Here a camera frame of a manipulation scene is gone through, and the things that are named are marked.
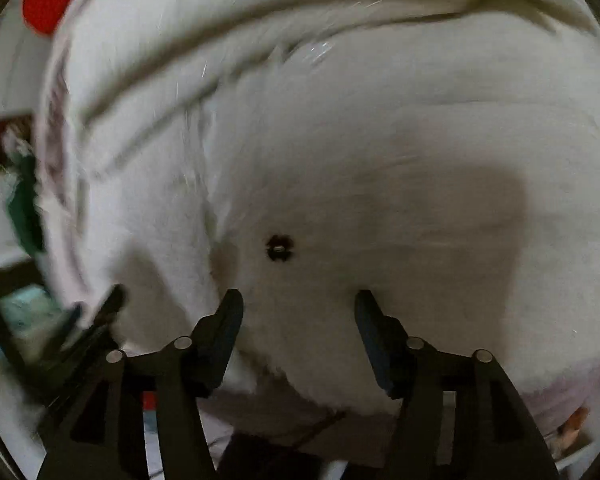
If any white fluffy sweater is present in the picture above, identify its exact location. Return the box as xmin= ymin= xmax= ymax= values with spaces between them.
xmin=36 ymin=0 xmax=600 ymax=412

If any floral pink bed blanket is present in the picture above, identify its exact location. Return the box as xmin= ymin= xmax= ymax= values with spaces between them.
xmin=521 ymin=365 xmax=600 ymax=436

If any green striped track jacket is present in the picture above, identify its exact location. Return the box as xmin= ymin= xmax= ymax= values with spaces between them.
xmin=6 ymin=155 xmax=45 ymax=257

